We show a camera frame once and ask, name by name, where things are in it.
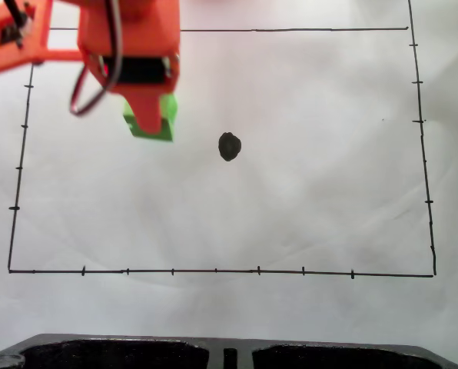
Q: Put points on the green textured cube block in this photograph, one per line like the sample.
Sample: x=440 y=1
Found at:
x=167 y=119

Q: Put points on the black dot mark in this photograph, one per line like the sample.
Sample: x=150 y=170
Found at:
x=229 y=146

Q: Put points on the white paper sheet black lines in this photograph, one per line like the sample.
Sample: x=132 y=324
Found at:
x=229 y=230

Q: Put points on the orange camera mount black lens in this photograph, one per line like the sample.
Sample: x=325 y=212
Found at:
x=17 y=42

